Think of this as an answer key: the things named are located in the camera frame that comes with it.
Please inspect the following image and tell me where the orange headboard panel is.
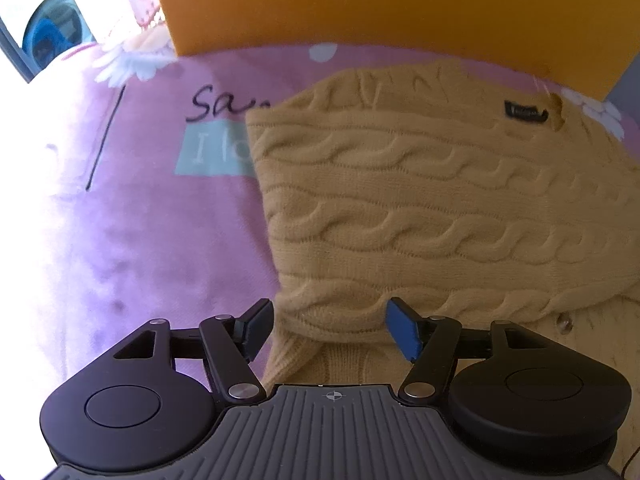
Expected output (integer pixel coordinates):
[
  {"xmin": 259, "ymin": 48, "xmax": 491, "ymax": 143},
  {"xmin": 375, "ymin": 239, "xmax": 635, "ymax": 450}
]
[{"xmin": 160, "ymin": 0, "xmax": 639, "ymax": 99}]

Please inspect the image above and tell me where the beige cable-knit sweater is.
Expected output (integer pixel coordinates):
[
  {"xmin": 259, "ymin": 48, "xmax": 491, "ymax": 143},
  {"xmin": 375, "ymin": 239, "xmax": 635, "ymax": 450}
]
[{"xmin": 244, "ymin": 58, "xmax": 640, "ymax": 388}]

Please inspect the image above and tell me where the washing machine with round door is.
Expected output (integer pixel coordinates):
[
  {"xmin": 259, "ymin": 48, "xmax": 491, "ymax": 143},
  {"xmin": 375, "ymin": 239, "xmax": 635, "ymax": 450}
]
[{"xmin": 1, "ymin": 0, "xmax": 96, "ymax": 82}]

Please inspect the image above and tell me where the pink floral bed sheet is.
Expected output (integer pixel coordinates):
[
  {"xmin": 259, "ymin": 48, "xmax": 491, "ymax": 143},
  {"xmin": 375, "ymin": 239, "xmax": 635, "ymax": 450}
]
[{"xmin": 35, "ymin": 44, "xmax": 632, "ymax": 375}]

